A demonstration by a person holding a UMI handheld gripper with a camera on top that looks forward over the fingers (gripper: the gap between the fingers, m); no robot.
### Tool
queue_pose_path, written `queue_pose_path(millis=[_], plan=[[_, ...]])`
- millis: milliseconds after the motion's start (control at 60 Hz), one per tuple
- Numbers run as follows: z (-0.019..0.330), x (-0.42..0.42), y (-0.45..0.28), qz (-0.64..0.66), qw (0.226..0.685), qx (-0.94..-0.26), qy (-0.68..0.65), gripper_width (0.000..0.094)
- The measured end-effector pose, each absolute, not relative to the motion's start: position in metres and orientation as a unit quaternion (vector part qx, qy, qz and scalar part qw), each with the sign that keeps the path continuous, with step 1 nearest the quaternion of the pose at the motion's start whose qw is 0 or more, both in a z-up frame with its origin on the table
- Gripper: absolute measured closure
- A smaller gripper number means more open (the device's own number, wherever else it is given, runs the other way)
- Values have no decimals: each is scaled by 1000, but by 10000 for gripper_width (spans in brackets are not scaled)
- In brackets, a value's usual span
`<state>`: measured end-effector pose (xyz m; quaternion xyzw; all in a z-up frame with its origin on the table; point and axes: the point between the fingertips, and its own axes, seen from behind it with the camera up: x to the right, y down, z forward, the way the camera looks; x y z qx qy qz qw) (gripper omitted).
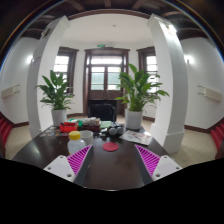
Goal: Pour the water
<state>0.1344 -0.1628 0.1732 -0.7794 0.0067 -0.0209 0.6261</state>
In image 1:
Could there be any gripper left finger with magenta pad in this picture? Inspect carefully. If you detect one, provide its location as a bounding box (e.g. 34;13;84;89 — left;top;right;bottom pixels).
44;145;93;186

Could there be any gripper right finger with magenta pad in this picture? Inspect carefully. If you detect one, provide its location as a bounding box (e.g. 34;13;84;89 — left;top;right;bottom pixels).
135;145;182;185

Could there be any plastic bottle with yellow cap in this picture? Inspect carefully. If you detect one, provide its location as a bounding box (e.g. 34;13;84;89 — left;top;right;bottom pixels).
67;131;86;154

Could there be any printed paper sheet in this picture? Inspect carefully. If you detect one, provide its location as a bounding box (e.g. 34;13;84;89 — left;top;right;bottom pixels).
120;130;151;145

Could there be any white cup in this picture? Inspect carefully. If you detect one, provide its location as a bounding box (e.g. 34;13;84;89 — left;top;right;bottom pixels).
80;130;93;145

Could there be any red round coaster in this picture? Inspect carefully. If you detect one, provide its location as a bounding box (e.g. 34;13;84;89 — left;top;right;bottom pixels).
103;142;118;152

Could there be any red plastic basket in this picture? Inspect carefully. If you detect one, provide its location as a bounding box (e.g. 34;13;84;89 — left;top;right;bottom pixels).
59;122;78;133

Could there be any green notebook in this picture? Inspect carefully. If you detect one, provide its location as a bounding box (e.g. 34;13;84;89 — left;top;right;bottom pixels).
100;121;112;129

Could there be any black chair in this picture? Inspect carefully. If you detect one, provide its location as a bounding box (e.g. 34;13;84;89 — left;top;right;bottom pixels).
87;99;117;122

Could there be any left potted green plant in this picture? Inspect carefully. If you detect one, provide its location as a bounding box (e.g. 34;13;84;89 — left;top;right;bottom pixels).
37;70;74;127

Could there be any potted green plant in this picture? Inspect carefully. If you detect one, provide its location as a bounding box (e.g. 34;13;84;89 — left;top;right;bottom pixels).
37;70;74;127
117;63;168;130

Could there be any right potted green plant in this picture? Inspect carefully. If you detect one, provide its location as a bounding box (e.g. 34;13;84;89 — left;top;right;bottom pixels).
117;63;168;130

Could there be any dark wooden double door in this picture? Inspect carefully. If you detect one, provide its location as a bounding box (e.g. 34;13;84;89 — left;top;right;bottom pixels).
83;47;129;114

